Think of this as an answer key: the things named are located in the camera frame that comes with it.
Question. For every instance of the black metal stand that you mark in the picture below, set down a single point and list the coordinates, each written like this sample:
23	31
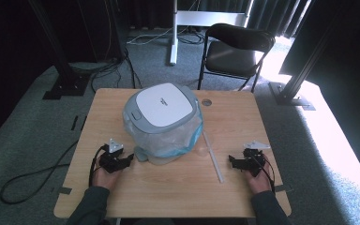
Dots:
65	81
290	92

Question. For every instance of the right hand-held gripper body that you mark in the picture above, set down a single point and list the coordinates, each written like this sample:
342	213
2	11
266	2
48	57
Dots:
253	157

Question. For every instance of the grey tape strip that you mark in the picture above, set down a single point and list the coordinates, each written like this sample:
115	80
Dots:
64	190
283	188

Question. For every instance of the black folding chair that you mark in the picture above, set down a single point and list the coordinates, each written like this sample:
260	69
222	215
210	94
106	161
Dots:
231	56

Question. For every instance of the white metal stand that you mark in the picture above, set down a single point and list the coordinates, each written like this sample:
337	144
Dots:
174	40

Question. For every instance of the black tape strip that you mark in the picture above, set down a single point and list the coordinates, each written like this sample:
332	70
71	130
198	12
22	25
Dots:
74	122

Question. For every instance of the white plastic straw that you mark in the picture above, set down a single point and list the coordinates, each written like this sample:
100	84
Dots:
213	157

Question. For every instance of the grey round table grommet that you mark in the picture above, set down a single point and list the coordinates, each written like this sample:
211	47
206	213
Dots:
206	102

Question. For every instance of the person's right hand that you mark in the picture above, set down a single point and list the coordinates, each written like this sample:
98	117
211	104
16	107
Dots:
259	182

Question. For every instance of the person's left hand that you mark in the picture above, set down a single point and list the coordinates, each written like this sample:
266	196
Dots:
104	178

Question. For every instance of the grey white lidded trash can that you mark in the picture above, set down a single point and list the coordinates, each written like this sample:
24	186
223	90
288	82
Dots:
164	108

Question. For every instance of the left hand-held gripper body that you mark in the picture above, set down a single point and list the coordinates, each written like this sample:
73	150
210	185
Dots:
112	162

